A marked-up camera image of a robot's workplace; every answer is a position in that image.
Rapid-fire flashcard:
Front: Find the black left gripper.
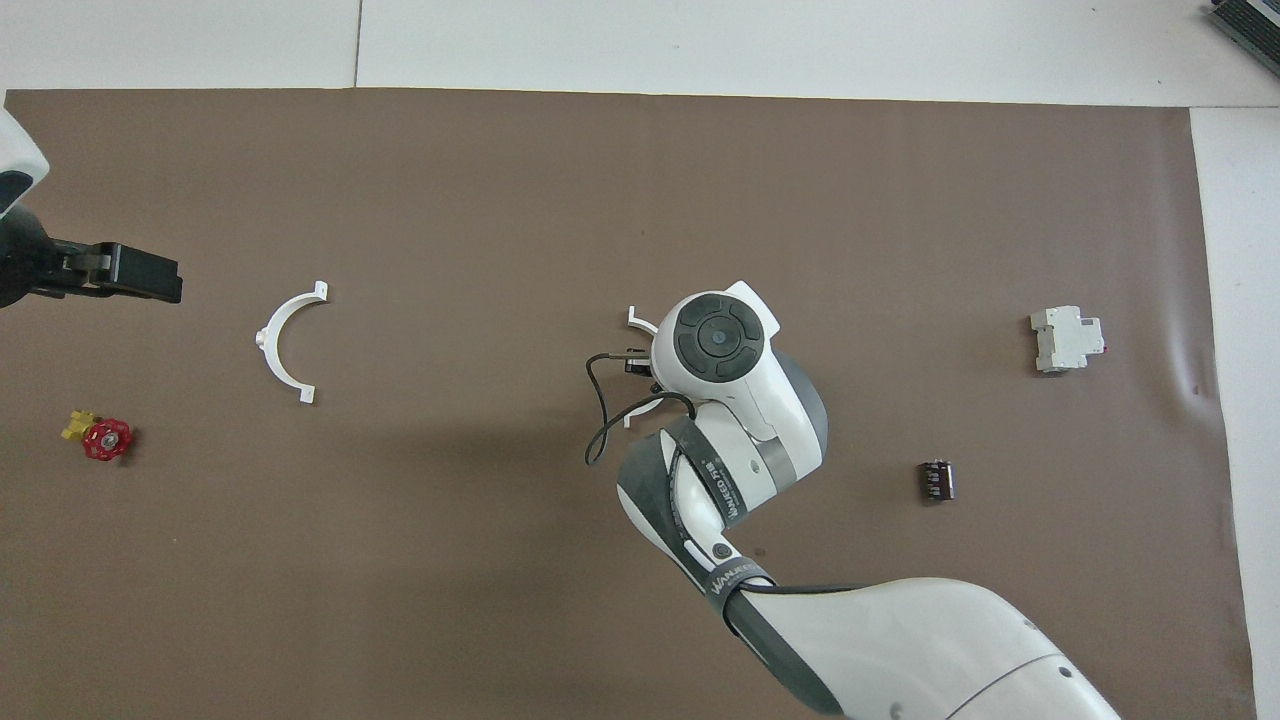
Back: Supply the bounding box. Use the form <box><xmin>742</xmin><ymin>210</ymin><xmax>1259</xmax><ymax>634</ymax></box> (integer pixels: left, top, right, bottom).
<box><xmin>0</xmin><ymin>215</ymin><xmax>184</xmax><ymax>309</ymax></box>

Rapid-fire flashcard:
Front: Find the white half-ring pipe clamp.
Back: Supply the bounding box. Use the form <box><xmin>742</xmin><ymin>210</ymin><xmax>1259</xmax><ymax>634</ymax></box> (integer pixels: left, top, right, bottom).
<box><xmin>255</xmin><ymin>281</ymin><xmax>331</xmax><ymax>405</ymax></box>
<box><xmin>625</xmin><ymin>305</ymin><xmax>691</xmax><ymax>429</ymax></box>

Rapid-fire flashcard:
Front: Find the red handwheel brass valve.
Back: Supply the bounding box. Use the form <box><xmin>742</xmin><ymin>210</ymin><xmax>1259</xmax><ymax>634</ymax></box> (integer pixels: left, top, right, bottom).
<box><xmin>62</xmin><ymin>408</ymin><xmax>134</xmax><ymax>463</ymax></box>

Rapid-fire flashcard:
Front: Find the brown paper table mat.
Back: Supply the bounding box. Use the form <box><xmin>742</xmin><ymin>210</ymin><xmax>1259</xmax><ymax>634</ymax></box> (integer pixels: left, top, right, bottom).
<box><xmin>0</xmin><ymin>88</ymin><xmax>1259</xmax><ymax>720</ymax></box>

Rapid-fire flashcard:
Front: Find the small black connector block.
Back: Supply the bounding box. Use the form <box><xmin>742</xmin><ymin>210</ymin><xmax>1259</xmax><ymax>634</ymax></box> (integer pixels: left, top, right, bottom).
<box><xmin>915</xmin><ymin>458</ymin><xmax>956</xmax><ymax>504</ymax></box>

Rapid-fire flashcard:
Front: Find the white circuit breaker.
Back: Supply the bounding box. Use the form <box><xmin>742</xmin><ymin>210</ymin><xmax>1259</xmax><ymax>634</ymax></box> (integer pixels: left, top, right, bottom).
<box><xmin>1030</xmin><ymin>305</ymin><xmax>1107</xmax><ymax>375</ymax></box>

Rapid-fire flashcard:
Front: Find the grey ribbed device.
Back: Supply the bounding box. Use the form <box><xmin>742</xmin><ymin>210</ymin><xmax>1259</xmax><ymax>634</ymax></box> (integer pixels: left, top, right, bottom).
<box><xmin>1205</xmin><ymin>0</ymin><xmax>1280</xmax><ymax>51</ymax></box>

